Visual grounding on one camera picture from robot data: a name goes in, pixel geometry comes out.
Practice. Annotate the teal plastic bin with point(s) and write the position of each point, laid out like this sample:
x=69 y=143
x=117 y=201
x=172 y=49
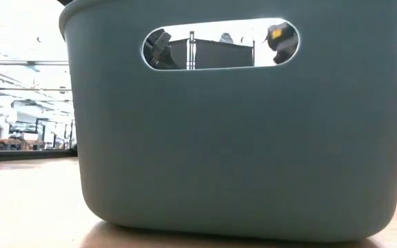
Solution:
x=236 y=155

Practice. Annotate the small yellow block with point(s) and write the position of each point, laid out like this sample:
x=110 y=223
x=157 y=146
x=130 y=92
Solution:
x=276 y=33

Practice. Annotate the black partition panel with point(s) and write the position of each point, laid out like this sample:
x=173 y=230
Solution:
x=219 y=55

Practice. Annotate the white machine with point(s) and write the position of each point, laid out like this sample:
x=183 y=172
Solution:
x=3 y=113

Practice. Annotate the black aluminium table frame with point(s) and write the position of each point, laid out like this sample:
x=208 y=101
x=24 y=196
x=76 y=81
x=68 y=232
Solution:
x=5 y=155

